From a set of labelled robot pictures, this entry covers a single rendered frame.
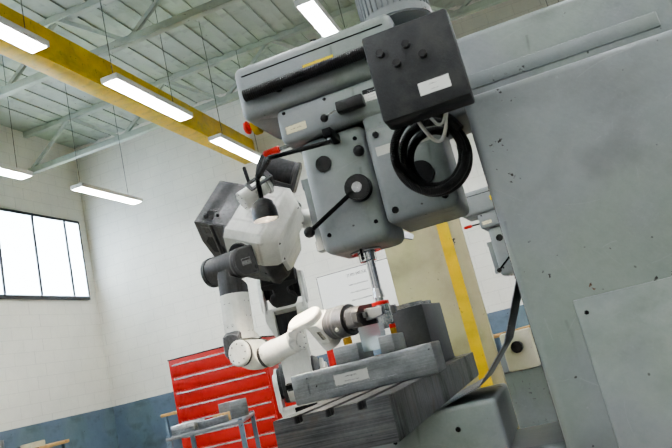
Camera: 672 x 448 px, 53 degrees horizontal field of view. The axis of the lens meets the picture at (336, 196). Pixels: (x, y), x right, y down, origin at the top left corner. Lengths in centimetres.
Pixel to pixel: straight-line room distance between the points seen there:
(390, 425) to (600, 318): 53
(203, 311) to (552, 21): 1093
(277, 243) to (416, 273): 148
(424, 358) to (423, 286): 197
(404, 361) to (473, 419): 20
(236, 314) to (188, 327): 1036
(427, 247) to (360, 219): 183
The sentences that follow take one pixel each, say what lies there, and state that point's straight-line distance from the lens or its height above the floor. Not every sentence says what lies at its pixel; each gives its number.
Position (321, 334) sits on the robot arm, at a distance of 195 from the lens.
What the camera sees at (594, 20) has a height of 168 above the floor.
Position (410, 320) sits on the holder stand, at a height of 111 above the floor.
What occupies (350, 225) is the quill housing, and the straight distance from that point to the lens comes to 176.
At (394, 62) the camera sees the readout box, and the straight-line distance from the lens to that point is 152.
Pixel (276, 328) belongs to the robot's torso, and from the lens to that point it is 248.
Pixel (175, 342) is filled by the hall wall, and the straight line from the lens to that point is 1260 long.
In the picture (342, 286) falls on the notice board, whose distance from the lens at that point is 1130.
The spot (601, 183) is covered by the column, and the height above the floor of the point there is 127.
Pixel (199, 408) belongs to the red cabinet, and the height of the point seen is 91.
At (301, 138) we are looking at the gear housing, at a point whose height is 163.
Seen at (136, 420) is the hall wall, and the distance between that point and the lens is 1312.
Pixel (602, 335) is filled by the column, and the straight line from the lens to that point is 154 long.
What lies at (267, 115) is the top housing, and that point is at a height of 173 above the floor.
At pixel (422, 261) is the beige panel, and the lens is 356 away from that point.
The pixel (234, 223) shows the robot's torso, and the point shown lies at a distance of 224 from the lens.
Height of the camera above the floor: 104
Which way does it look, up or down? 13 degrees up
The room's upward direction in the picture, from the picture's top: 14 degrees counter-clockwise
